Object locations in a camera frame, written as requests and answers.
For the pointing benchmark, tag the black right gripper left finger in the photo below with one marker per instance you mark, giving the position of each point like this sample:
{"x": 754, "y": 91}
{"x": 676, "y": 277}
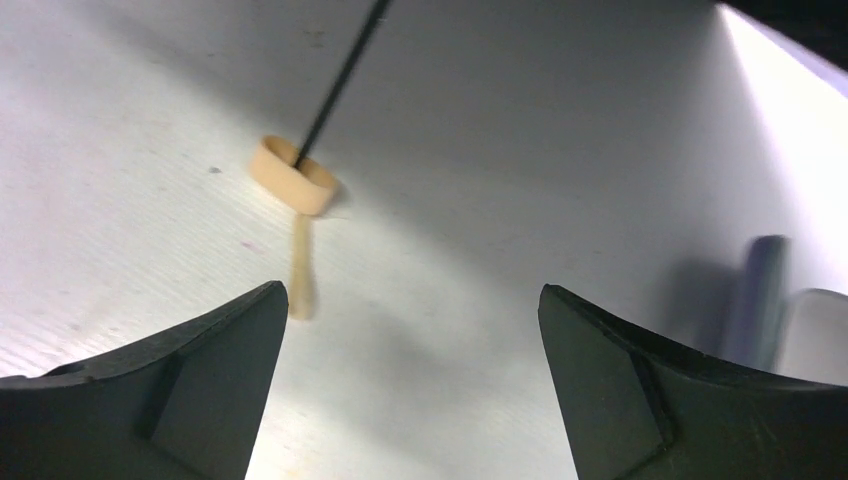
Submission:
{"x": 184, "y": 403}

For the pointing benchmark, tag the lilac umbrella case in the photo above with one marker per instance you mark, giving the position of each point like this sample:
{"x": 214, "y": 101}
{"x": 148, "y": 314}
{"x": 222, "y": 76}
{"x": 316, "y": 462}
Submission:
{"x": 801, "y": 335}

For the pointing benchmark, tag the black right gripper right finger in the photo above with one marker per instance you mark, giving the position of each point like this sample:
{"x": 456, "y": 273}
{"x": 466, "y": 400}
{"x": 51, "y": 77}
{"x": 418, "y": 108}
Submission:
{"x": 637, "y": 405}

